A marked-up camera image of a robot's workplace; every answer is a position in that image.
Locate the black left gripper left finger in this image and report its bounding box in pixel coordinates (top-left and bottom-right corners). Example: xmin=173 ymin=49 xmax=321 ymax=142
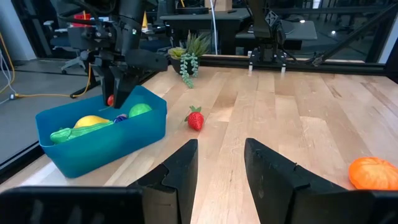
xmin=129 ymin=139 xmax=199 ymax=224

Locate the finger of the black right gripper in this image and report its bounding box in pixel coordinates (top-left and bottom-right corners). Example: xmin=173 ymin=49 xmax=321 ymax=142
xmin=102 ymin=70 xmax=114 ymax=97
xmin=113 ymin=76 xmax=141 ymax=109

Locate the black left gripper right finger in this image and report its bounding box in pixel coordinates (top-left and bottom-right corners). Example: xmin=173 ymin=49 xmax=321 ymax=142
xmin=244 ymin=138 xmax=374 ymax=224

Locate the red toy cherry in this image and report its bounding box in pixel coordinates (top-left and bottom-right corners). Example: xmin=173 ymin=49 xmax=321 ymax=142
xmin=98 ymin=94 xmax=115 ymax=112

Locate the green plastic toy pear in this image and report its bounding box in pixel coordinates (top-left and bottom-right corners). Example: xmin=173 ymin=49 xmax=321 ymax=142
xmin=128 ymin=103 xmax=153 ymax=119

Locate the yellow plastic toy lemon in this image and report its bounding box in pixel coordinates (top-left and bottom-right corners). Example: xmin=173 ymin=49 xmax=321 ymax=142
xmin=73 ymin=114 xmax=111 ymax=129

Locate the green toy pea pod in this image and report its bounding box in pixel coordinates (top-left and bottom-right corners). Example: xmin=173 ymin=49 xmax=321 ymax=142
xmin=49 ymin=120 xmax=114 ymax=146

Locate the red toy strawberry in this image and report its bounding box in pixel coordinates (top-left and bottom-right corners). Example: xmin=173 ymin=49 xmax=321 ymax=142
xmin=183 ymin=105 xmax=205 ymax=132

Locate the grey office chair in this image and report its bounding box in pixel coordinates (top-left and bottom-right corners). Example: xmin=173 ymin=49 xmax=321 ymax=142
xmin=43 ymin=19 xmax=94 ymax=75

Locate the red box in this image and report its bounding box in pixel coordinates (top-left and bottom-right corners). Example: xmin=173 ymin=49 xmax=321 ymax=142
xmin=73 ymin=12 xmax=93 ymax=22

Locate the potted succulent plant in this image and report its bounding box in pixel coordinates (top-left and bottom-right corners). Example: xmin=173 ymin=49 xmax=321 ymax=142
xmin=167 ymin=32 xmax=212 ymax=90

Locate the blue plastic container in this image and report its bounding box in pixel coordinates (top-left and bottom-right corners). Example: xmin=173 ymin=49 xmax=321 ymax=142
xmin=35 ymin=85 xmax=168 ymax=179

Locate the orange plastic toy tangerine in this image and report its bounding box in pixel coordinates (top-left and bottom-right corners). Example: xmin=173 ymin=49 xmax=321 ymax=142
xmin=348 ymin=156 xmax=398 ymax=191

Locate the black laptop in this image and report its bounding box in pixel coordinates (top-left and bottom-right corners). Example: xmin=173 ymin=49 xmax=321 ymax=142
xmin=159 ymin=6 xmax=251 ymax=56

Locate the cardboard box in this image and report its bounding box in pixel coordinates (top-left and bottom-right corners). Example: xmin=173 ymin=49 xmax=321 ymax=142
xmin=204 ymin=0 xmax=233 ymax=12

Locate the black desk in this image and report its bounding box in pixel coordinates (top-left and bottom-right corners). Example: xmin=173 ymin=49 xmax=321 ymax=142
xmin=235 ymin=20 xmax=318 ymax=51

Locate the yellow cable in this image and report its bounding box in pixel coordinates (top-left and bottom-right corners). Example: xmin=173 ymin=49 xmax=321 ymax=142
xmin=0 ymin=11 xmax=93 ymax=100

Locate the white cable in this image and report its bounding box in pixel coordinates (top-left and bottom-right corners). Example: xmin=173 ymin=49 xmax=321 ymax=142
xmin=210 ymin=0 xmax=218 ymax=55

